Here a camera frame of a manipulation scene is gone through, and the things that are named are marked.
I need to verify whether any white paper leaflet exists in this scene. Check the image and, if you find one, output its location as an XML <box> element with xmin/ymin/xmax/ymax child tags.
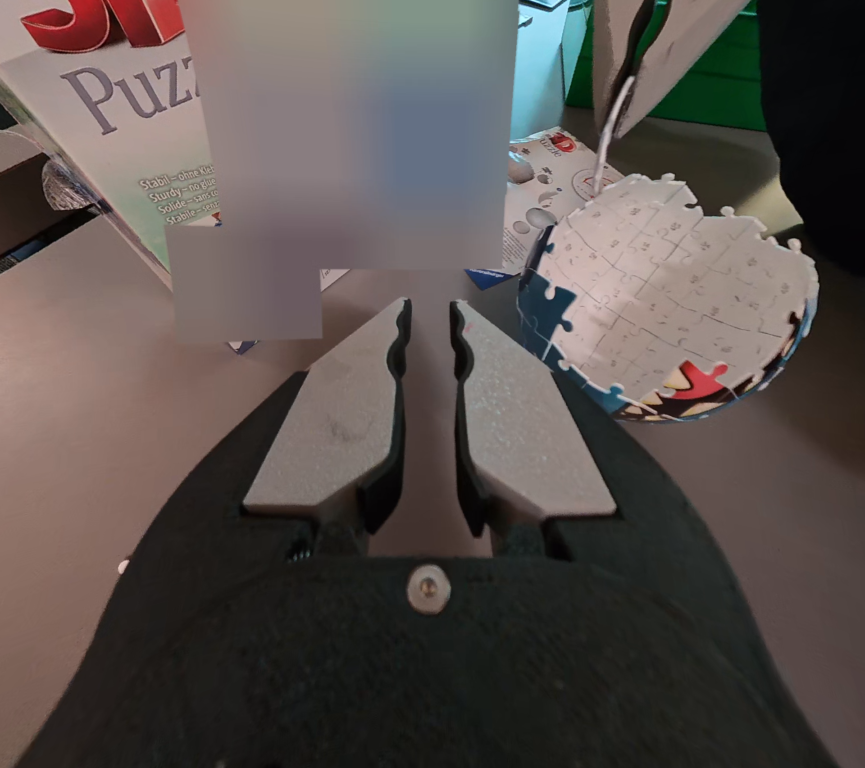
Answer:
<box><xmin>466</xmin><ymin>126</ymin><xmax>626</xmax><ymax>292</ymax></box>

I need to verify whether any colourful cardboard puzzle box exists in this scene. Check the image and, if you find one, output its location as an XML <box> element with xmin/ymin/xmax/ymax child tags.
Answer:
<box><xmin>0</xmin><ymin>0</ymin><xmax>227</xmax><ymax>295</ymax></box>

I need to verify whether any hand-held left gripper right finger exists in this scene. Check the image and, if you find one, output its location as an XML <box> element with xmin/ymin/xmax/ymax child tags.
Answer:
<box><xmin>449</xmin><ymin>299</ymin><xmax>617</xmax><ymax>537</ymax></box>

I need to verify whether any person's right forearm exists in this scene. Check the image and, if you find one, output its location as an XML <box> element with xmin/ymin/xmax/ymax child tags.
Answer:
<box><xmin>760</xmin><ymin>0</ymin><xmax>865</xmax><ymax>259</ymax></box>

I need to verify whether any green plastic bin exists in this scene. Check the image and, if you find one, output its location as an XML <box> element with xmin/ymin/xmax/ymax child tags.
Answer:
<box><xmin>566</xmin><ymin>0</ymin><xmax>765</xmax><ymax>134</ymax></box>

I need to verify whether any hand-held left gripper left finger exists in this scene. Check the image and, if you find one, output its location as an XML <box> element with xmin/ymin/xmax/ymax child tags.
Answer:
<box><xmin>242</xmin><ymin>298</ymin><xmax>413</xmax><ymax>536</ymax></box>

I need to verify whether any partly built puzzle ball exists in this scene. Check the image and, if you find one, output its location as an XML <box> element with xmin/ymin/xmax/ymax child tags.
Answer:
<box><xmin>517</xmin><ymin>172</ymin><xmax>822</xmax><ymax>424</ymax></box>

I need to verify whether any white puzzle piece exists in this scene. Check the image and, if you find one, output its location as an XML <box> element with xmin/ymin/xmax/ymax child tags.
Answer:
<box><xmin>589</xmin><ymin>75</ymin><xmax>639</xmax><ymax>201</ymax></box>

